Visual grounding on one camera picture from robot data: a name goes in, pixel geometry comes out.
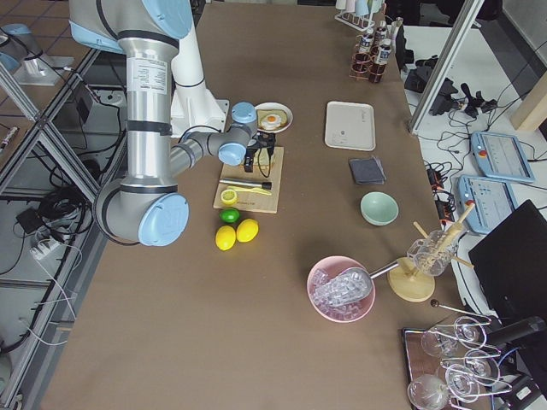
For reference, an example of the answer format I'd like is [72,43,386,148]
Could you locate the steel muddler black tip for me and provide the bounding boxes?
[219,179,273,190]

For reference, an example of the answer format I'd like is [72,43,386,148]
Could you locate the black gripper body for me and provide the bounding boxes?
[244,131,275,164]

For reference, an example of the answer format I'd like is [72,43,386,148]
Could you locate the fried egg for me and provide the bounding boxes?
[260,114,283,130]

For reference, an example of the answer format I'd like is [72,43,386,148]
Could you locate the cream rabbit tray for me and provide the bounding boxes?
[324,101,376,151]

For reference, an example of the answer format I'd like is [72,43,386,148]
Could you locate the pink bowl with ice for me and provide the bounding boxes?
[307,255,375,323]

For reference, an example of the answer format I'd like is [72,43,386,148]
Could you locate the yellow lemon near lime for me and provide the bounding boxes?
[236,219,259,243]

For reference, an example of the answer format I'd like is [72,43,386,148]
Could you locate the tray of wine glasses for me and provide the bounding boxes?
[402,316,512,409]

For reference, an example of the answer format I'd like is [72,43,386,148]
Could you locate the black laptop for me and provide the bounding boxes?
[469,200,546,319]

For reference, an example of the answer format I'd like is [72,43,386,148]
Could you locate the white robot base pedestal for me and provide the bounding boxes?
[170,1,229,135]

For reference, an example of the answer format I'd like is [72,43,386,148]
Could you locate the mint green bowl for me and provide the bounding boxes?
[360,191,399,226]

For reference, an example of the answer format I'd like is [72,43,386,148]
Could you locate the blue teach pendant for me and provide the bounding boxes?
[457,175,518,235]
[470,132,535,183]

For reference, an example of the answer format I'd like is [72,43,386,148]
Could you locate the blue teach pendant near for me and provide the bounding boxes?
[457,175,518,235]

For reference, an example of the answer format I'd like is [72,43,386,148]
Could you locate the metal ice scoop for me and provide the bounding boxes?
[322,261,399,307]

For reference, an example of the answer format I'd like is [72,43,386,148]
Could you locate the white cup rack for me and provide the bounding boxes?
[334,0,385,32]

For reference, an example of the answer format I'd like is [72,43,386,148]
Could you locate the wooden cutting board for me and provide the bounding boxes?
[213,147,284,214]

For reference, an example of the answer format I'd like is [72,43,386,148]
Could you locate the grey folded cloth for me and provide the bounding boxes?
[349,156,386,185]

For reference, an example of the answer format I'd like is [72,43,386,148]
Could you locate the white round plate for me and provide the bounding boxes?
[255,102,294,133]

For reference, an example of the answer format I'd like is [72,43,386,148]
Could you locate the wooden mug tree stand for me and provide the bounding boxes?
[388,202,475,302]

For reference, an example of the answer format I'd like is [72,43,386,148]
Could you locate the tea bottle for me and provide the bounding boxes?
[373,20,387,47]
[356,29,373,73]
[368,39,391,84]

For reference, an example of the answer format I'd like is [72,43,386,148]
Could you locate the copper wire bottle rack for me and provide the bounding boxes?
[350,34,393,84]

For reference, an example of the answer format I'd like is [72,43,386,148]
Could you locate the glass mug on stand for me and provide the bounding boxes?
[407,231,461,277]

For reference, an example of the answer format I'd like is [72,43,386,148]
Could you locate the half lemon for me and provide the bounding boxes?
[220,188,238,206]

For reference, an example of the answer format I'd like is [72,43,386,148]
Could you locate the green lime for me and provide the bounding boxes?
[219,208,240,224]

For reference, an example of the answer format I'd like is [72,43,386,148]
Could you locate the yellow lemon far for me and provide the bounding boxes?
[215,225,237,251]

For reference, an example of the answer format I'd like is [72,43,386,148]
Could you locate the blue teach pendant far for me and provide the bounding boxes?
[470,132,535,183]

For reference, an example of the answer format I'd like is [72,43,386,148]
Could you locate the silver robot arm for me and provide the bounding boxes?
[1,23,74,86]
[69,1,257,246]

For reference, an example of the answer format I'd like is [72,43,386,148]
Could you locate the aluminium frame post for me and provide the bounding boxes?
[408,0,484,135]

